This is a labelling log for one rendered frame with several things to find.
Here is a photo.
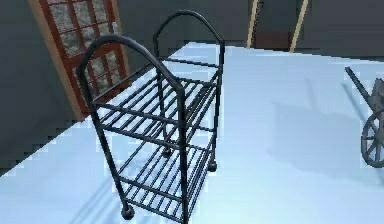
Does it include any red door with glass panes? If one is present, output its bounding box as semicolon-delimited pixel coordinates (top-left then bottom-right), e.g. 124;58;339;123
27;0;132;122

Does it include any grey wheelbarrow with spoked wheel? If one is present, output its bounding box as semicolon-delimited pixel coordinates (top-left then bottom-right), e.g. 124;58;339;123
344;66;384;169

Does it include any black wire shelf cart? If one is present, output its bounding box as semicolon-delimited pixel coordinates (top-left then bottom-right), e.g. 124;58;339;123
75;9;226;224

